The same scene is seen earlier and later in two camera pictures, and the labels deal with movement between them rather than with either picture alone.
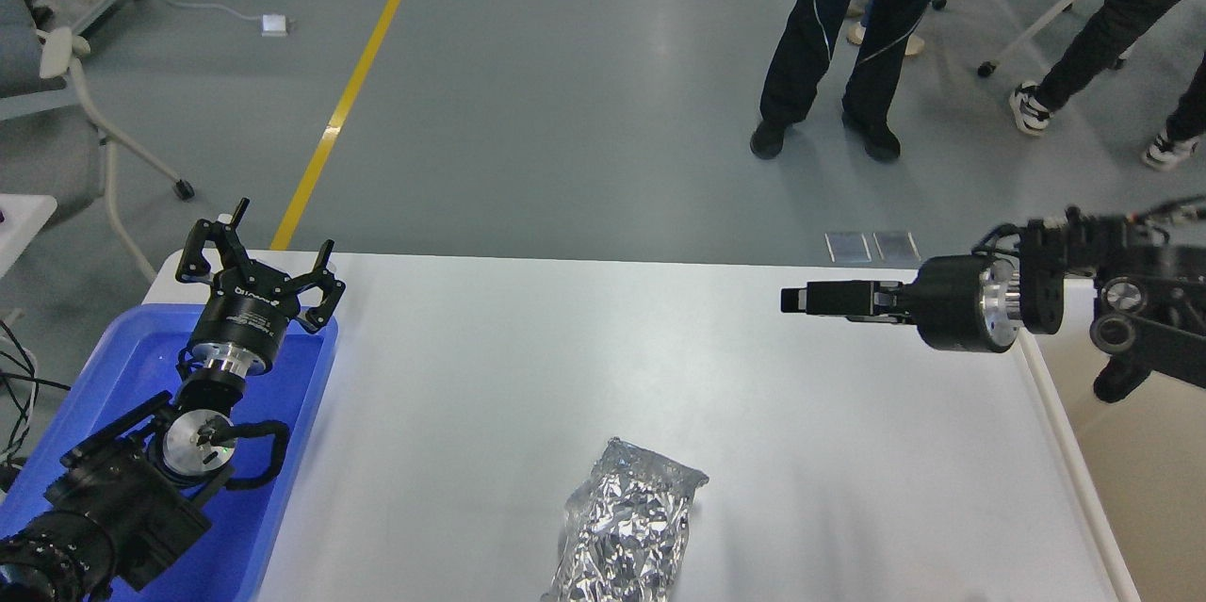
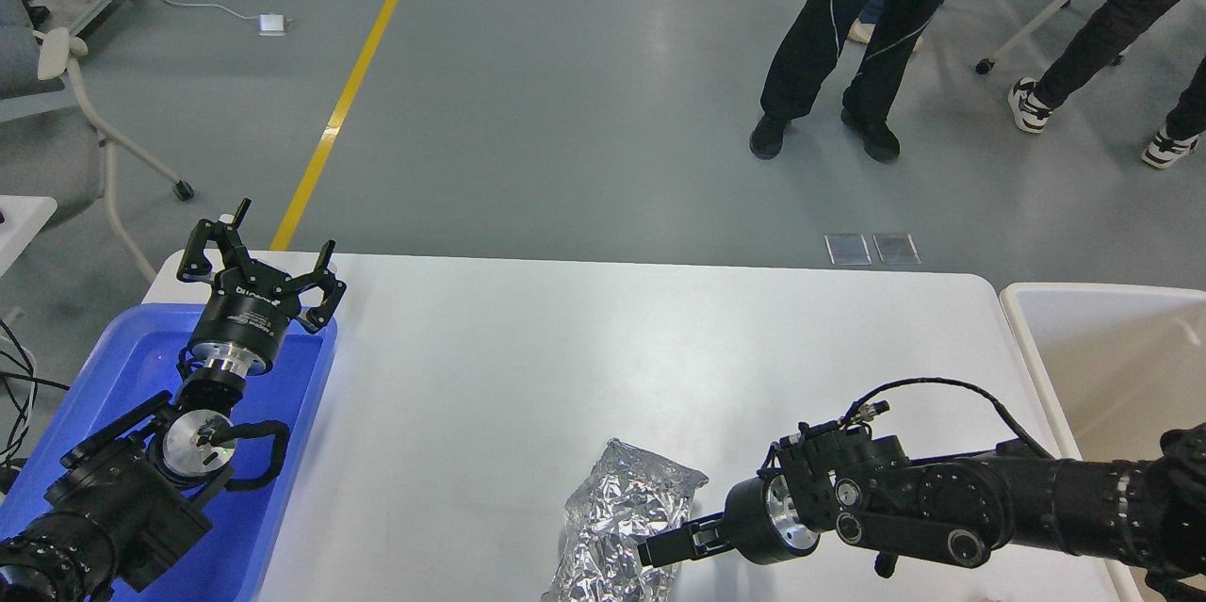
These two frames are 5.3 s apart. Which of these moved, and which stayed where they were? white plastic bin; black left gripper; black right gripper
Moved: black right gripper
Stayed: black left gripper; white plastic bin
